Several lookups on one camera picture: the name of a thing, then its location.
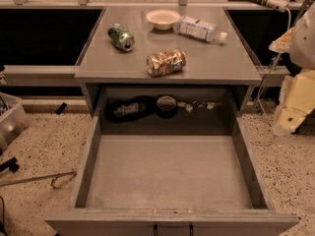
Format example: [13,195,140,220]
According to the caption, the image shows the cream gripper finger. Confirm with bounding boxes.
[269,28,293,53]
[273,70,315,136]

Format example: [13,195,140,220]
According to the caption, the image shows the crushed orange soda can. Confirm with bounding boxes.
[147,50,186,77]

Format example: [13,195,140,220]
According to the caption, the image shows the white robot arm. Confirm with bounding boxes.
[269,4,315,136]

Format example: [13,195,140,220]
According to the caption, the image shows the grey cabinet with drawer opening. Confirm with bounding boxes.
[76,5,261,136]

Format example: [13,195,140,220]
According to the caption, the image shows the green soda can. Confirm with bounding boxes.
[107,24,135,52]

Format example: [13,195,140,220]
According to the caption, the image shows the open grey top drawer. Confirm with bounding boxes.
[45,118,298,236]

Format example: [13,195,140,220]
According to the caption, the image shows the clear plastic water bottle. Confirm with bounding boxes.
[173,16,227,44]

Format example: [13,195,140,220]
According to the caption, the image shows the white paper bowl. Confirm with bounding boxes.
[146,10,180,30]

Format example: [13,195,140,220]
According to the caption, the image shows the black tape roll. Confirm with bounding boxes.
[157,95,177,119]

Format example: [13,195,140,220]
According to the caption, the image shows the clear plastic storage bin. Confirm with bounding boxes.
[0,92,30,151]

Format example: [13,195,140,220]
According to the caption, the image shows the metal rod tool on floor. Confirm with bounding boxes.
[0,171,77,188]

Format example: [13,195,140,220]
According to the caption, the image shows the black object on floor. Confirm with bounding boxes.
[0,157,19,173]

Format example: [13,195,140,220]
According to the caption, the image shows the white cable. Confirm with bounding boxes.
[254,7,293,148]

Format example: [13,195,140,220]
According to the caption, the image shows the black cable bundle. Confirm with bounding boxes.
[104,95,156,124]

